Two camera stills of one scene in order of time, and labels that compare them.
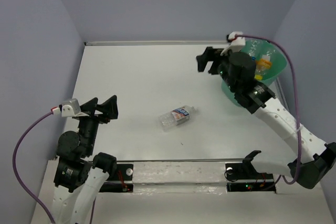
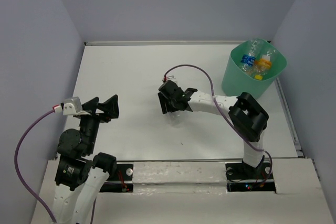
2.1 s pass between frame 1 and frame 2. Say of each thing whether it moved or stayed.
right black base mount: stayed
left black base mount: stayed
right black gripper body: moved
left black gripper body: stayed
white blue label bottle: moved
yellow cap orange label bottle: stayed
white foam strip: stayed
